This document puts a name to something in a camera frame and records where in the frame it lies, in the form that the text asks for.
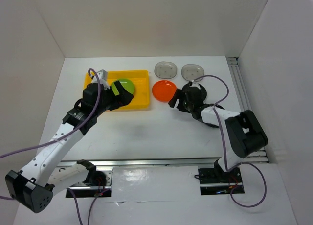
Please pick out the small green plate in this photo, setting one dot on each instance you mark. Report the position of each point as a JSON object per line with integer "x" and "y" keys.
{"x": 126, "y": 84}

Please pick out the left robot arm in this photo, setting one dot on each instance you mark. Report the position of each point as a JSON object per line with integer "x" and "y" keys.
{"x": 37, "y": 182}

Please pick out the aluminium rail right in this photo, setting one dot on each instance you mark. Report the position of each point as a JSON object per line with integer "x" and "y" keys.
{"x": 260, "y": 156}

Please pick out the orange plate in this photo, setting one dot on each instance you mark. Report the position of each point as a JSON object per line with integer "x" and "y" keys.
{"x": 164, "y": 90}

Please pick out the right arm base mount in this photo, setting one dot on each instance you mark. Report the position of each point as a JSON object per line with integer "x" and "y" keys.
{"x": 213, "y": 184}

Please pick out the black plate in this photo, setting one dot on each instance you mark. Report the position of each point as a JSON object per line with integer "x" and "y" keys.
{"x": 198, "y": 90}

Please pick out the clear glass plate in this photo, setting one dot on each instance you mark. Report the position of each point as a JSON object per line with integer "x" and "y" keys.
{"x": 165, "y": 70}
{"x": 191, "y": 72}

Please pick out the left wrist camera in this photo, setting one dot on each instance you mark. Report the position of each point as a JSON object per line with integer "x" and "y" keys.
{"x": 101, "y": 78}

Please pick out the yellow plastic bin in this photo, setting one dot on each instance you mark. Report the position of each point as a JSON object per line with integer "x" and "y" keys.
{"x": 140, "y": 80}

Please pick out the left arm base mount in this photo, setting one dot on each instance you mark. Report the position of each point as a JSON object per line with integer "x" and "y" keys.
{"x": 101, "y": 185}

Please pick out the aluminium rail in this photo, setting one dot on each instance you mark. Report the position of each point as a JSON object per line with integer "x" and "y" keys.
{"x": 260, "y": 156}
{"x": 153, "y": 162}

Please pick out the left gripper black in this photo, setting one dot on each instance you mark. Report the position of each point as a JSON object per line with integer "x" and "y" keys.
{"x": 122, "y": 99}

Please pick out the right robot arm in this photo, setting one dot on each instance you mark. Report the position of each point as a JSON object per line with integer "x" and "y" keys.
{"x": 199, "y": 124}

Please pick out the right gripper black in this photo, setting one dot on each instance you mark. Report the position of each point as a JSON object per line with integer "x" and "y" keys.
{"x": 178, "y": 95}

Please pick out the aluminium rail front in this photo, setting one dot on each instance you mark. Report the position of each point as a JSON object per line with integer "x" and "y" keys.
{"x": 153, "y": 162}

